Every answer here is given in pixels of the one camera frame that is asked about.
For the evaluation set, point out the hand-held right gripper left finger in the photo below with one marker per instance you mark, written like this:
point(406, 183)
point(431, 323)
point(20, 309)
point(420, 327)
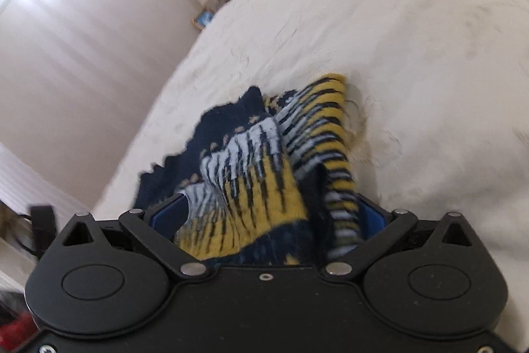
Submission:
point(169, 214)

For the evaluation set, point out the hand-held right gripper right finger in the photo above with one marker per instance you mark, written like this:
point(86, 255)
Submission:
point(372, 217)

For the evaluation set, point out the white curtain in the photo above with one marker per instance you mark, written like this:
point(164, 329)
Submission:
point(95, 47)

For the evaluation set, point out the cream bedspread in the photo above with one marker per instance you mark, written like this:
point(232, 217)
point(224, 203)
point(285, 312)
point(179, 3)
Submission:
point(392, 47)

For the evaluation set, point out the navy yellow patterned knit sweater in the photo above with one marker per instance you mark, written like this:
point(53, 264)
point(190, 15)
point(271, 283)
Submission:
point(256, 179)

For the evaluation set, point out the gold picture frame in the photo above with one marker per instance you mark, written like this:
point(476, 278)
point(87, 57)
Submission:
point(202, 20)

